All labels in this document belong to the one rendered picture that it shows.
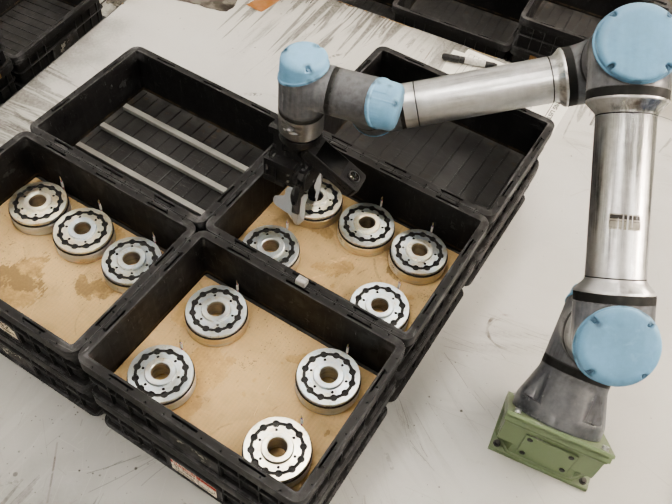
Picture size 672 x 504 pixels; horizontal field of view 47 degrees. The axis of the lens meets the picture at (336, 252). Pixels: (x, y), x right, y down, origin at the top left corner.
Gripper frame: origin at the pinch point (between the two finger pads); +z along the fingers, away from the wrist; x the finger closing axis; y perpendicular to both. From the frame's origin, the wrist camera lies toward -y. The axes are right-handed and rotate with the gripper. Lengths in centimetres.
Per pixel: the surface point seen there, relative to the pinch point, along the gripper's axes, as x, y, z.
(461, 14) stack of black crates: -139, 15, 47
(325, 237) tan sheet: 1.9, -5.0, 2.1
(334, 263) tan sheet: 6.3, -9.1, 2.1
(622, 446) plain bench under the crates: 7, -67, 15
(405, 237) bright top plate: -3.2, -18.4, -0.9
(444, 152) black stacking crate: -30.0, -15.5, 2.2
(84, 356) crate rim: 46.5, 11.9, -7.7
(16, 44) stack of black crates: -49, 127, 47
